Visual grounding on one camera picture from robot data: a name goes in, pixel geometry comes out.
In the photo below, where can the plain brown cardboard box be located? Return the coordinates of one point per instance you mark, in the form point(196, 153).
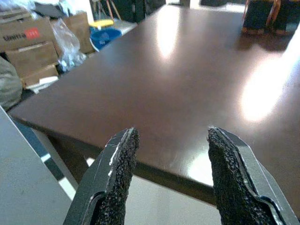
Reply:
point(32, 58)
point(41, 75)

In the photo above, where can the tall brown cardboard box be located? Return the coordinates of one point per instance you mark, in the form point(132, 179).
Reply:
point(79, 32)

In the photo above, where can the dark brown wooden table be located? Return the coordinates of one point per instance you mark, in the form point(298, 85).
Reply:
point(164, 93)

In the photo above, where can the yellow lid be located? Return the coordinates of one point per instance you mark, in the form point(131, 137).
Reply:
point(102, 23)

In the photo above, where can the blue bucket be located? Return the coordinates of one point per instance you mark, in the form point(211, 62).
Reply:
point(104, 38)

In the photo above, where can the orange and black box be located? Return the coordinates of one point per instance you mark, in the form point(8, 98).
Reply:
point(269, 16)

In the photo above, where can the clear plastic bag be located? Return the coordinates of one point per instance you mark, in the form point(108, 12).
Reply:
point(68, 47)

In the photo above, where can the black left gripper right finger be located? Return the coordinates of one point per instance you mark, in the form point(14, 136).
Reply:
point(236, 192)

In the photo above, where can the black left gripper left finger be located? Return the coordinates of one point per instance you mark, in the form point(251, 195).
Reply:
point(110, 187)

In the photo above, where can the grey cloth bundle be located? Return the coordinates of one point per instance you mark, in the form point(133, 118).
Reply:
point(9, 84)

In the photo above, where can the white chair with wooden legs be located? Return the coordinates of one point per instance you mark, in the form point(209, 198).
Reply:
point(112, 9)

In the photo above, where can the cardboard box with red print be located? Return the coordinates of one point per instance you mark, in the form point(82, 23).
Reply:
point(23, 35)

